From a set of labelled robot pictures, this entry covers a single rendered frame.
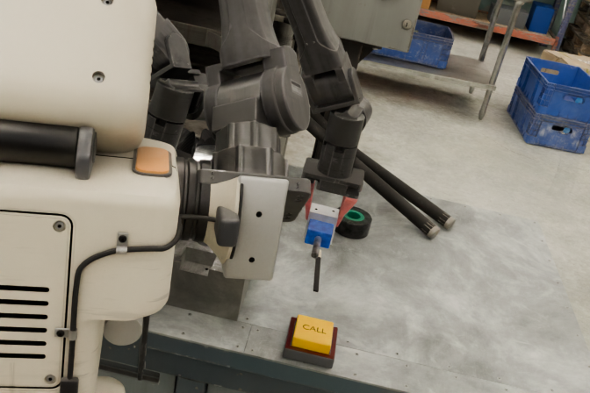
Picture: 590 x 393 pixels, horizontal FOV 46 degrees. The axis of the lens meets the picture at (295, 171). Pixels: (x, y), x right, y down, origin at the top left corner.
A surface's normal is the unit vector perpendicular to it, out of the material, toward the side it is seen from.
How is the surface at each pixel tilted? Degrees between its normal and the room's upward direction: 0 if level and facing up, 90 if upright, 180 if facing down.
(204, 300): 90
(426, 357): 0
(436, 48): 91
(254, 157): 37
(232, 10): 68
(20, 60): 48
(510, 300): 0
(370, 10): 90
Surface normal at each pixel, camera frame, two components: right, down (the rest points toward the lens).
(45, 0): 0.24, -0.25
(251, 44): -0.37, -0.05
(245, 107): -0.40, -0.39
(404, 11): -0.13, 0.42
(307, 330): 0.18, -0.88
